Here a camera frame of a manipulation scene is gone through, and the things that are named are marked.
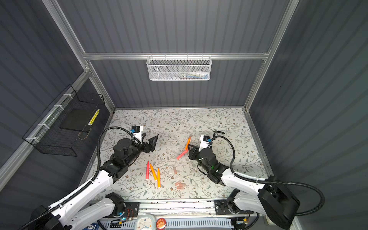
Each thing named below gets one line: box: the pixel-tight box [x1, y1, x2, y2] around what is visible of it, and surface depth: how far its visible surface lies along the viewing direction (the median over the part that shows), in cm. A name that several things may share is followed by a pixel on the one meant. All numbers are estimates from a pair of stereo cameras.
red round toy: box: [156, 217, 167, 230], surface depth 71 cm
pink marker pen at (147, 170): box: [145, 160, 150, 180], surface depth 88 cm
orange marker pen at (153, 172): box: [149, 163, 158, 181], surface depth 88 cm
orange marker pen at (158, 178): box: [157, 167, 161, 189], surface depth 84 cm
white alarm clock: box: [134, 214, 157, 230], surface depth 69 cm
